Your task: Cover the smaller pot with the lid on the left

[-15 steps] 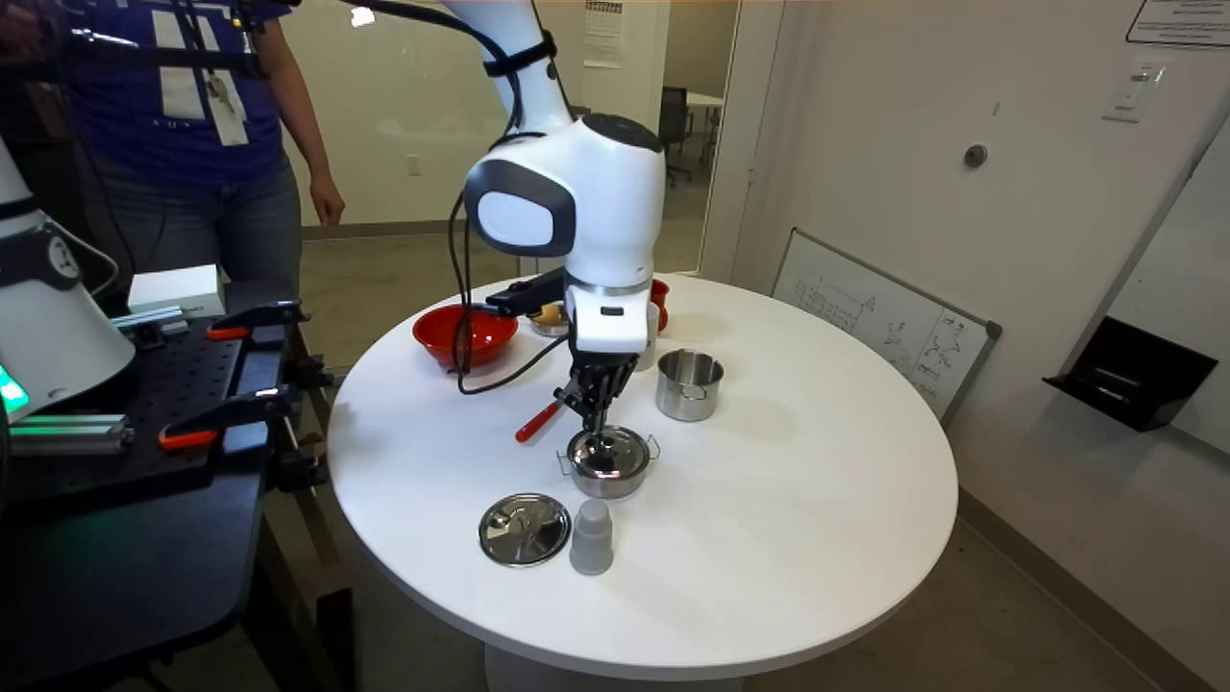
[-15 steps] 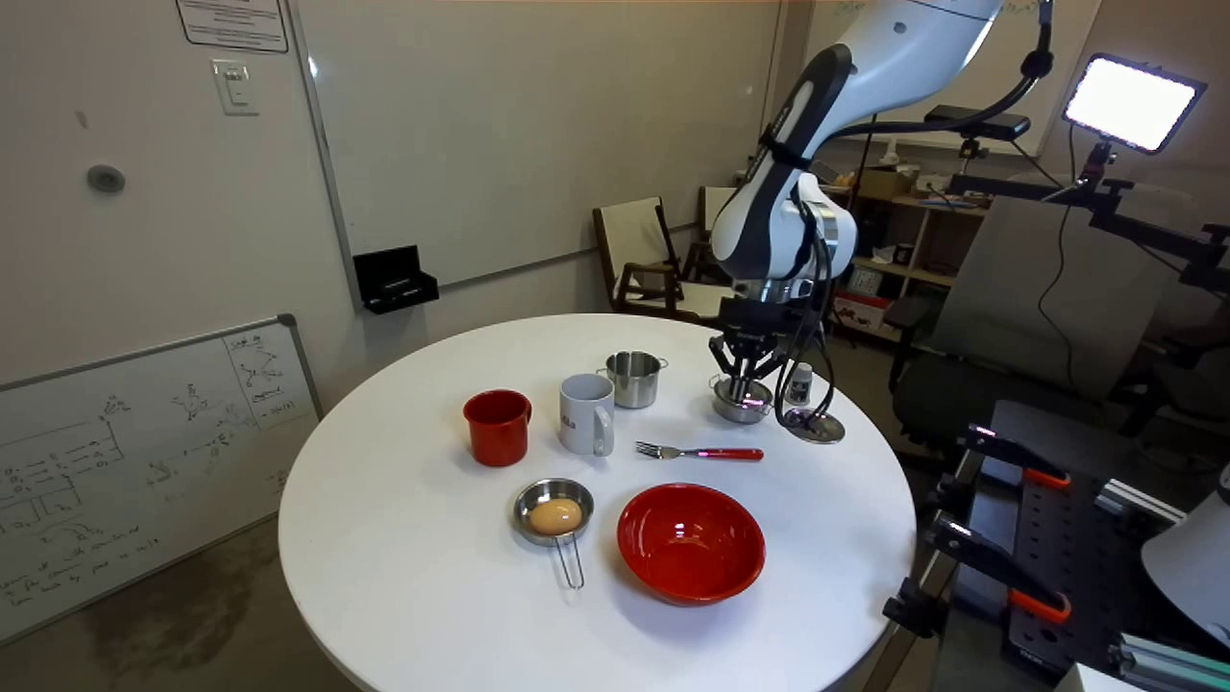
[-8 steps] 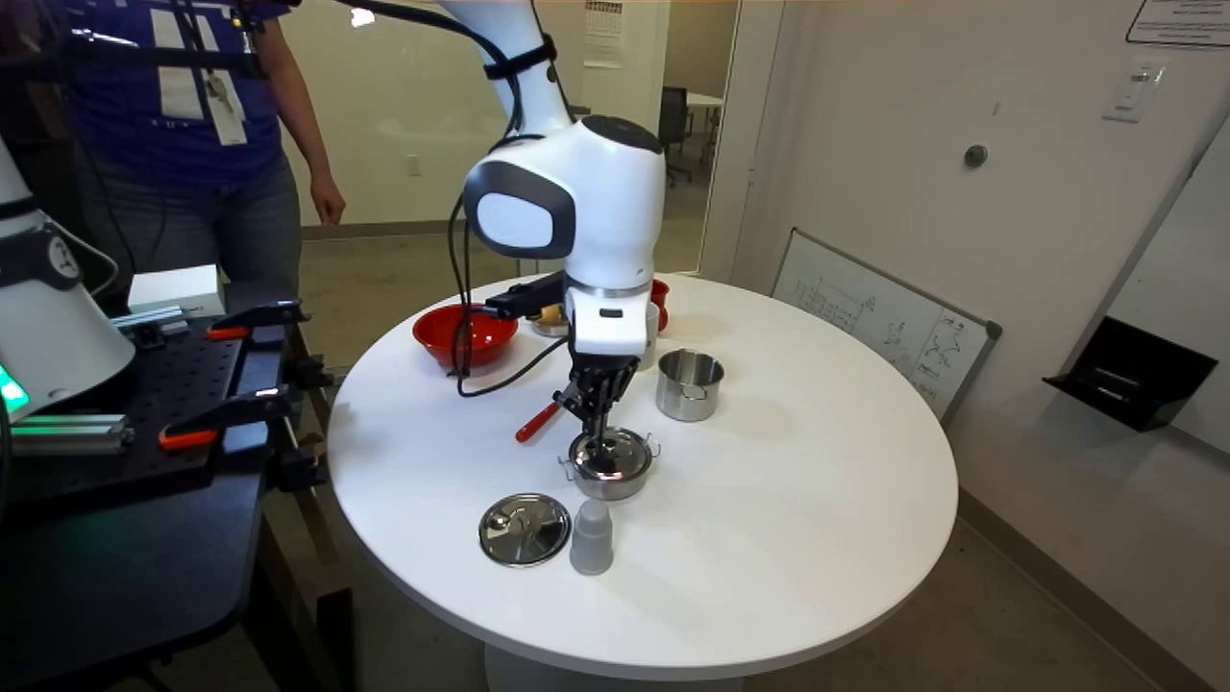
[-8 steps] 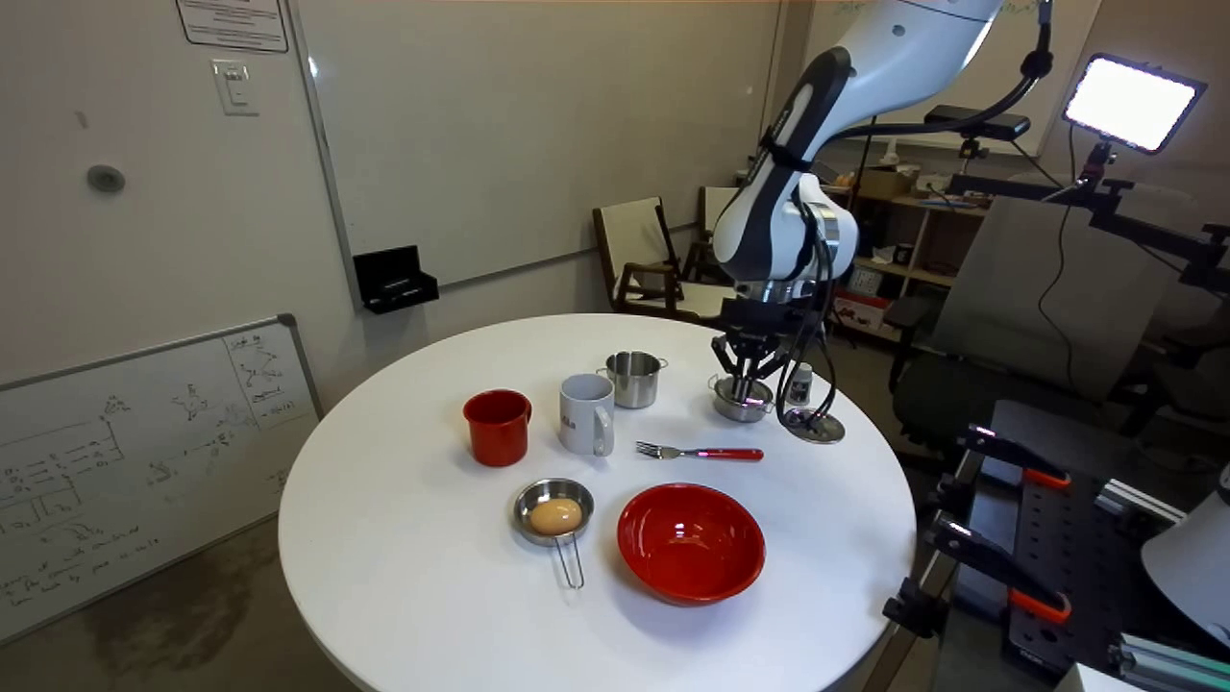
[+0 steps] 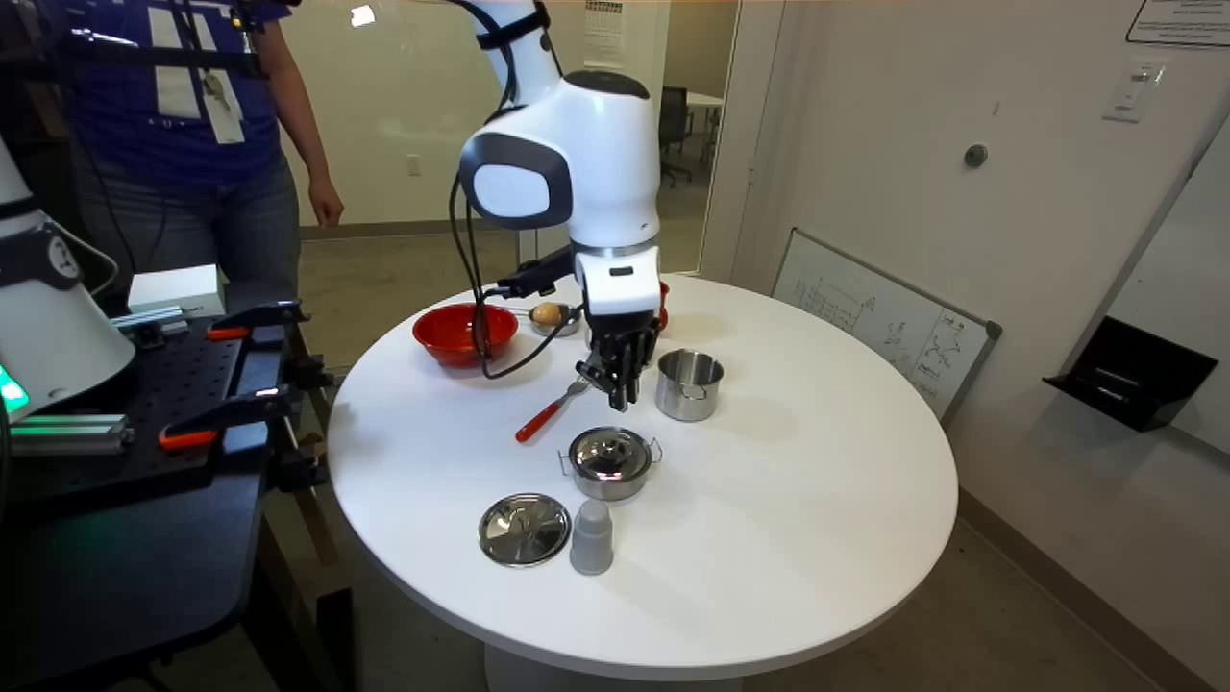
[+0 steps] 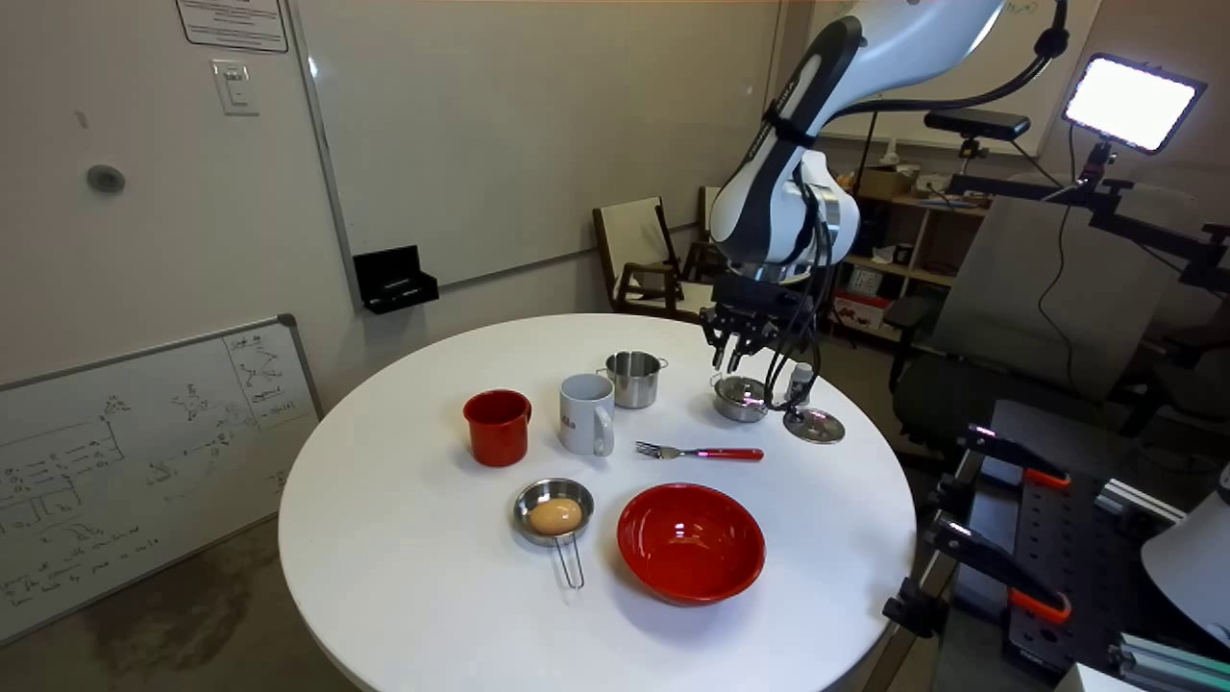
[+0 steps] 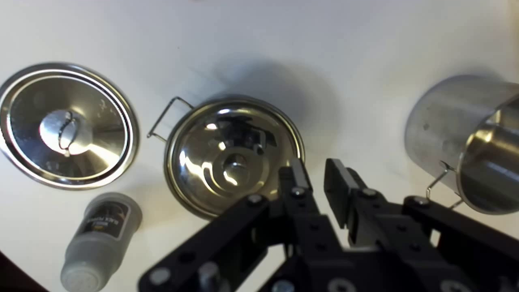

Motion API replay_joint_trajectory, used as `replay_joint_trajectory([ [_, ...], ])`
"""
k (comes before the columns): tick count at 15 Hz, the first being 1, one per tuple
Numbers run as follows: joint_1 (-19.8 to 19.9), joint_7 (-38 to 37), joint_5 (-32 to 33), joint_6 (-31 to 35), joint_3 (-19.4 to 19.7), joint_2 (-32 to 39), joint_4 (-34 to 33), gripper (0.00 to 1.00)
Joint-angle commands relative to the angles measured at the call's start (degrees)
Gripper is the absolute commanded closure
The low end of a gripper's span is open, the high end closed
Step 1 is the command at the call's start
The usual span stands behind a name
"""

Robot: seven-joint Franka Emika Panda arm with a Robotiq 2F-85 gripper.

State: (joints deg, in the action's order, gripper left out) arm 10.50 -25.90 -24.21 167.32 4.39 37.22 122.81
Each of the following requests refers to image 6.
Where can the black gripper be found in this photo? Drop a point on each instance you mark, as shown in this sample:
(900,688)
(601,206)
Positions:
(755,302)

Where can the small steel lid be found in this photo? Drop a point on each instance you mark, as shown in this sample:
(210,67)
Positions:
(738,387)

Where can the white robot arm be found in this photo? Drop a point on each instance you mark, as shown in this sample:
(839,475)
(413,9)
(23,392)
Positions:
(884,53)

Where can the small shallow steel pot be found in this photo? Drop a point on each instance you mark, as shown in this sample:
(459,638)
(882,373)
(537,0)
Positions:
(738,414)

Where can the tall steel pot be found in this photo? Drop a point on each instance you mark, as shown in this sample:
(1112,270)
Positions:
(631,387)

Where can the flat steel dish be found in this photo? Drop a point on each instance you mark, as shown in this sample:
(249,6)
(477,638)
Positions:
(815,425)

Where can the wooden chair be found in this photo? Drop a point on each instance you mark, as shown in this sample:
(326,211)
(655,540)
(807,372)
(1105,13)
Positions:
(634,235)

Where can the white mug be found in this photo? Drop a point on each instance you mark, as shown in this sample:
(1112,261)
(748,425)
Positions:
(584,415)

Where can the red bowl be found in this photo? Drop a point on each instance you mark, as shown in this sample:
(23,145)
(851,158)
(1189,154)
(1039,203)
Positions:
(693,545)

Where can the wooden shelf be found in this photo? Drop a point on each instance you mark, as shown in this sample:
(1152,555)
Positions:
(942,244)

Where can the brown egg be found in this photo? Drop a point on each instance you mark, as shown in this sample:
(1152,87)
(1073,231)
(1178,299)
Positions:
(554,516)

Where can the red mug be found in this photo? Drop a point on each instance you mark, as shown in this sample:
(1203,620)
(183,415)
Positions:
(496,437)

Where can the small steel pan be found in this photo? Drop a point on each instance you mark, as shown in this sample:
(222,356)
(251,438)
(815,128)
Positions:
(528,514)

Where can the black marker tray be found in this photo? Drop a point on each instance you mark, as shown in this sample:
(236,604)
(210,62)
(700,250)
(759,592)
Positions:
(392,277)

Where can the black breadboard table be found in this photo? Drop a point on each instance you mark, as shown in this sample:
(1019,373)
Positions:
(1102,525)

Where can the black light stand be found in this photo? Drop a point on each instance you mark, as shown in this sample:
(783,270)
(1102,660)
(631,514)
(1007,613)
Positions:
(1153,231)

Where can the bright light panel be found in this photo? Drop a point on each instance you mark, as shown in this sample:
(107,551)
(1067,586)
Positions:
(1137,101)

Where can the white dome device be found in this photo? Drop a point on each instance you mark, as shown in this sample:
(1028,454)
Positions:
(1194,561)

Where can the silver metal bars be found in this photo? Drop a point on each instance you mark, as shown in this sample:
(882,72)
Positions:
(1165,668)

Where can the leaning whiteboard with drawings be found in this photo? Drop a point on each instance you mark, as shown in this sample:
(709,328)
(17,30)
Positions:
(139,463)

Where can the black camera on stand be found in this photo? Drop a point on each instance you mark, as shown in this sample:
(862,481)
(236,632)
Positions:
(978,126)

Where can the wall whiteboard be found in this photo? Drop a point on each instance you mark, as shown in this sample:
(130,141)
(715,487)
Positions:
(511,128)

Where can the wall switch with label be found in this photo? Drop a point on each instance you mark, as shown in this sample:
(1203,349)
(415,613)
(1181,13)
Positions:
(236,87)

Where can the white wall sign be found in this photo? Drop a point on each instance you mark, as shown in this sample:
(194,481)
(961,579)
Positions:
(233,19)

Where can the round grey wall stop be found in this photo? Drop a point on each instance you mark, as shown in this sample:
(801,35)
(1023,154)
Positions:
(107,179)

